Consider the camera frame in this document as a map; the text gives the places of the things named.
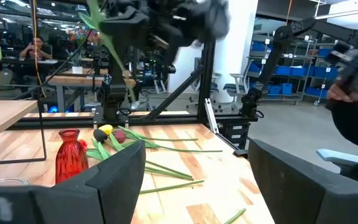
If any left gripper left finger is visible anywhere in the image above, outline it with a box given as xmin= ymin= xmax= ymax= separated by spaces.
xmin=0 ymin=141 xmax=147 ymax=224

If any yellow hanging cable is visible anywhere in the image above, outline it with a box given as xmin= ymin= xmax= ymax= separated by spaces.
xmin=30 ymin=0 xmax=47 ymax=99

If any yellow-red artificial tulip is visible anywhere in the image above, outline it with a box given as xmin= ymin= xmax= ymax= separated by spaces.
xmin=224 ymin=207 xmax=247 ymax=224

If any white-blue artificial tulip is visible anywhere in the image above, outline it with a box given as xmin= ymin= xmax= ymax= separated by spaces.
xmin=139 ymin=179 xmax=205 ymax=195

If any dark red artificial tulip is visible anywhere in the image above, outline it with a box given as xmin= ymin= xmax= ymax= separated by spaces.
xmin=112 ymin=129 xmax=223 ymax=154

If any white building column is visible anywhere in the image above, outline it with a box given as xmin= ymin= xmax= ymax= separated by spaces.
xmin=166 ymin=0 xmax=260 ymax=103

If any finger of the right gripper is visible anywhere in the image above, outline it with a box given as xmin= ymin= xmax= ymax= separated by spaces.
xmin=106 ymin=0 xmax=150 ymax=19
xmin=99 ymin=14 xmax=150 ymax=37

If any black metal table frame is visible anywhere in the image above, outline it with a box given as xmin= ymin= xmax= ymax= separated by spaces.
xmin=7 ymin=37 xmax=259 ymax=156

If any silver aluminium extrusion bar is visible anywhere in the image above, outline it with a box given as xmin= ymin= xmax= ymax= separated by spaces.
xmin=203 ymin=98 xmax=220 ymax=135

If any person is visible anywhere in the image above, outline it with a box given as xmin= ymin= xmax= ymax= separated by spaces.
xmin=324 ymin=71 xmax=358 ymax=187
xmin=19 ymin=35 xmax=53 ymax=60

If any background wooden work table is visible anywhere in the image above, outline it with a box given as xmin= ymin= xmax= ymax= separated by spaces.
xmin=46 ymin=67 xmax=137 ymax=113

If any grey office chair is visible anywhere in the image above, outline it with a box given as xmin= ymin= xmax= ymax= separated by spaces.
xmin=223 ymin=73 xmax=250 ymax=105

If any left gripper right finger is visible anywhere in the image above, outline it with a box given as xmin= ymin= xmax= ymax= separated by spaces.
xmin=247 ymin=138 xmax=358 ymax=224

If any black control box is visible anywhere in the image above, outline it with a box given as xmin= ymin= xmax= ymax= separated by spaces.
xmin=221 ymin=122 xmax=252 ymax=151

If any red glass vase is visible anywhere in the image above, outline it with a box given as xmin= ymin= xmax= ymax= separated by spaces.
xmin=55 ymin=128 xmax=90 ymax=185

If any person's hand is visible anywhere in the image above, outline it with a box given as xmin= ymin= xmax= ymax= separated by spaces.
xmin=327 ymin=81 xmax=358 ymax=103

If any office chair with blue armrest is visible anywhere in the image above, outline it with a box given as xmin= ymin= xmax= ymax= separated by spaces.
xmin=315 ymin=147 xmax=358 ymax=175

